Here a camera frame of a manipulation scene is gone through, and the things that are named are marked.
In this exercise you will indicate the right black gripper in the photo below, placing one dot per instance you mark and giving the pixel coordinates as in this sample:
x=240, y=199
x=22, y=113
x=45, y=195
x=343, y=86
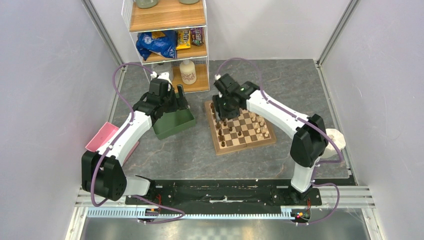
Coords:
x=220, y=112

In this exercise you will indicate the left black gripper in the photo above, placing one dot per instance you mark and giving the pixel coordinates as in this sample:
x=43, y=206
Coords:
x=182, y=103

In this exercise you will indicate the wooden chess board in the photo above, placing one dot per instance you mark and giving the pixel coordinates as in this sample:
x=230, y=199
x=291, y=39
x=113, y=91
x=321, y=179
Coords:
x=248, y=130

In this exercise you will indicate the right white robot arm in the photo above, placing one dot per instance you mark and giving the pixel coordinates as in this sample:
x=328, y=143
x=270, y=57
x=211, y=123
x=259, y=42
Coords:
x=308, y=133

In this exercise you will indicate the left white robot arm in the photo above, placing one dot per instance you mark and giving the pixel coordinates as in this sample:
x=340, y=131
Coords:
x=101, y=170

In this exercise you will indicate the green plastic tray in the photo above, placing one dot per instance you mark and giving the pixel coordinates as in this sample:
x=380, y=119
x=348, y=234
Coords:
x=172, y=123

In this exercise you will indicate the cream lotion bottle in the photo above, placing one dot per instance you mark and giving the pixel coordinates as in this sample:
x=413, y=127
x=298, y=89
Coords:
x=188, y=72

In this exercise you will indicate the blue snack bag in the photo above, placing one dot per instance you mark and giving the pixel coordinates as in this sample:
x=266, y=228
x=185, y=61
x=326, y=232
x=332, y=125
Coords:
x=162, y=43

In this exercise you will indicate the brown candy bag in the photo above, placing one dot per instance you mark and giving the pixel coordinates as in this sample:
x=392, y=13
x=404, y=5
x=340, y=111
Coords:
x=197, y=36

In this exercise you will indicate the yellow candy bag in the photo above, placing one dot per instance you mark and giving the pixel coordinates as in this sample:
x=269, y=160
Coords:
x=183, y=40

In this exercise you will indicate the pink plastic tray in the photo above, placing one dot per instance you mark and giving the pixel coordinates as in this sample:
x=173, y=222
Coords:
x=102, y=139

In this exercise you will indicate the white paper roll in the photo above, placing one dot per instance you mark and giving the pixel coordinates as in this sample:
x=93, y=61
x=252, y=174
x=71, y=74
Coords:
x=338, y=138

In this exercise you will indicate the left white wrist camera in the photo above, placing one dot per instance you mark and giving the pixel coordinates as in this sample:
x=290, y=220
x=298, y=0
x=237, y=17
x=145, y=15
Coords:
x=163, y=76

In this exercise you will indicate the white wire wooden shelf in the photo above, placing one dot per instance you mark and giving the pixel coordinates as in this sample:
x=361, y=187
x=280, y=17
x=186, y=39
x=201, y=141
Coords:
x=158, y=15

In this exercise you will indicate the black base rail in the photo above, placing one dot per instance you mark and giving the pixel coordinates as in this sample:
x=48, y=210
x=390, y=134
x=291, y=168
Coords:
x=229, y=196

